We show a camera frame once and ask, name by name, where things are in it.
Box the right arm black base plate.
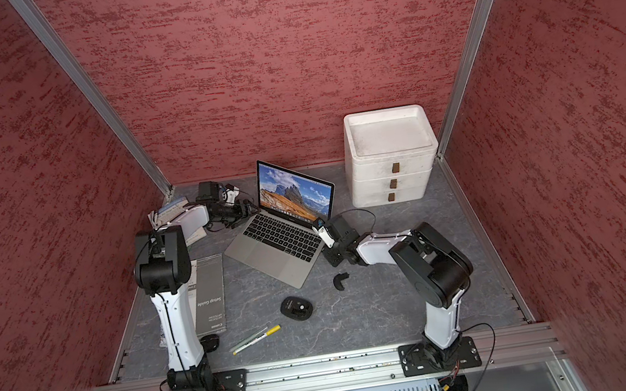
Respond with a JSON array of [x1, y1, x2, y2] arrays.
[[397, 336, 483, 377]]

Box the silver laptop with black keys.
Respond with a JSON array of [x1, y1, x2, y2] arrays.
[[225, 161, 336, 289]]

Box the green white pen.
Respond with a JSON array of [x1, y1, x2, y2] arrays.
[[229, 326, 268, 353]]

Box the left aluminium corner post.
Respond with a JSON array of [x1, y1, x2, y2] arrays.
[[8, 0, 174, 197]]

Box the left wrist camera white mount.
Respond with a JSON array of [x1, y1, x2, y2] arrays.
[[219, 184, 241, 206]]

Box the aluminium front rail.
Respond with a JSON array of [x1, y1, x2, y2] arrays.
[[93, 323, 567, 391]]

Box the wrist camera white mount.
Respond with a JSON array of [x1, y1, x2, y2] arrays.
[[219, 184, 241, 206], [311, 218, 336, 249]]

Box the white three-drawer storage unit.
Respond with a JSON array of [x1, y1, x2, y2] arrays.
[[343, 104, 438, 209]]

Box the grey setup guide booklet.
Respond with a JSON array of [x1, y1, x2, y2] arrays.
[[187, 254, 227, 339]]

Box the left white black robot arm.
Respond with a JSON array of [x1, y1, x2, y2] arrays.
[[133, 180, 258, 391]]

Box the aluminium corner post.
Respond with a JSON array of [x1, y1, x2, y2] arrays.
[[8, 0, 174, 197], [436, 0, 494, 160]]

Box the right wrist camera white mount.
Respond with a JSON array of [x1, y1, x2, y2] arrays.
[[311, 218, 336, 249]]

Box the black mouse battery cover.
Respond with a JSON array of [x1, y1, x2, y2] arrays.
[[332, 273, 351, 292]]

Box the right aluminium corner post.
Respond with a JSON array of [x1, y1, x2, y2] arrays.
[[436, 0, 494, 160]]

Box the small black round object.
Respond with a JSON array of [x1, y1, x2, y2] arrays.
[[199, 333, 221, 354]]

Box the colourful folded leaflets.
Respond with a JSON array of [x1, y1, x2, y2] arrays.
[[147, 197, 189, 229]]

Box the yellow capped marker pen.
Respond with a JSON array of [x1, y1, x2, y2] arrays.
[[233, 325, 281, 356]]

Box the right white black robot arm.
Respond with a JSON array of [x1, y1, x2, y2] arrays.
[[311, 215, 474, 368]]

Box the black wireless mouse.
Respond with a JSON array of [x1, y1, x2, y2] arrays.
[[279, 296, 314, 322]]

